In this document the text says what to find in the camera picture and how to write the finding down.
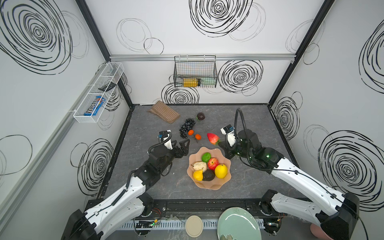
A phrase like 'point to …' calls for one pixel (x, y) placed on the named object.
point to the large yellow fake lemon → (221, 170)
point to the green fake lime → (206, 156)
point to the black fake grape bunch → (188, 125)
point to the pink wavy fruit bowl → (216, 183)
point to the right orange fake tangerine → (198, 136)
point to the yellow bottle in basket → (190, 82)
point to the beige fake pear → (200, 165)
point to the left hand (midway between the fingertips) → (184, 140)
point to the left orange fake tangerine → (190, 132)
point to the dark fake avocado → (208, 175)
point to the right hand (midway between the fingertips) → (219, 142)
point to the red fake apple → (212, 163)
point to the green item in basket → (208, 81)
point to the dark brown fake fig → (200, 116)
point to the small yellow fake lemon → (198, 175)
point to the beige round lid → (194, 226)
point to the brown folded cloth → (165, 111)
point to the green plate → (237, 223)
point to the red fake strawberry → (213, 138)
